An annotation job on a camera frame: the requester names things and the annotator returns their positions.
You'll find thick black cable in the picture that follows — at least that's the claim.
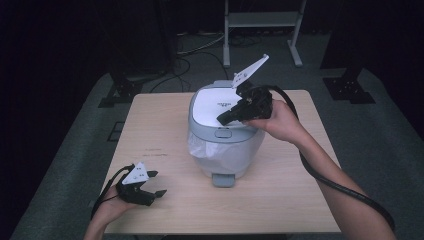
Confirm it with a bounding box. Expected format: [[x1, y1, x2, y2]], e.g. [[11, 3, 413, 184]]
[[262, 84, 397, 232]]

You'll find floor outlet cover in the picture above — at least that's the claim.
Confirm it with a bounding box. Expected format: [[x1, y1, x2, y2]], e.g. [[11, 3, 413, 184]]
[[106, 121, 126, 143]]

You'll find grey floor cable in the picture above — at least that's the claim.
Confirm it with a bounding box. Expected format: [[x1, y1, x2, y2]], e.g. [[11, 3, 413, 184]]
[[175, 30, 228, 56]]

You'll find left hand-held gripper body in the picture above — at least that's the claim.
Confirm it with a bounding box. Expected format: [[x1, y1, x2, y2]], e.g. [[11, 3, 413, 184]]
[[114, 161, 158, 207]]

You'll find person's left hand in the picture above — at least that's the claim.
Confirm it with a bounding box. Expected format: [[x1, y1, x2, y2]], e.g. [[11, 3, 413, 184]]
[[94, 183, 138, 225]]

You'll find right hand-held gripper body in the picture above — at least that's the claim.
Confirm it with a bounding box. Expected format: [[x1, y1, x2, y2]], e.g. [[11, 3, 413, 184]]
[[231, 53, 275, 123]]

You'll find person's right hand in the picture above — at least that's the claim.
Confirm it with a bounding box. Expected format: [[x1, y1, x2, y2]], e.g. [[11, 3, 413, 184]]
[[242, 98, 308, 146]]

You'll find thin black cable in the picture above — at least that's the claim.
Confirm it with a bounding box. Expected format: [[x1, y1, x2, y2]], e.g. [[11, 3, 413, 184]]
[[90, 163, 136, 220]]

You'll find white pedal trash can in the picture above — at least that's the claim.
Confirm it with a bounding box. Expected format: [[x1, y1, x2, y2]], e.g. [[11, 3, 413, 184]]
[[187, 79, 268, 189]]

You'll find white metal stand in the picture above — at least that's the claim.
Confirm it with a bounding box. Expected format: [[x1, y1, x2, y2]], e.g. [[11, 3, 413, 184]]
[[222, 0, 308, 69]]

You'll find white plastic bin liner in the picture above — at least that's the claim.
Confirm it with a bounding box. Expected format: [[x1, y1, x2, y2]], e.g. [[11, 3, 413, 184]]
[[187, 129, 267, 175]]

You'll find black floor cable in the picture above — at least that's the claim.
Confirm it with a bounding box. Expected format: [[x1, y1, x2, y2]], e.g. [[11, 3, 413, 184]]
[[149, 49, 231, 94]]

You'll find black stand base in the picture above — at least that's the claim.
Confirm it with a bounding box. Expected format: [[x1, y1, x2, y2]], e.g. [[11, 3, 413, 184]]
[[97, 66, 145, 109], [321, 65, 377, 105]]

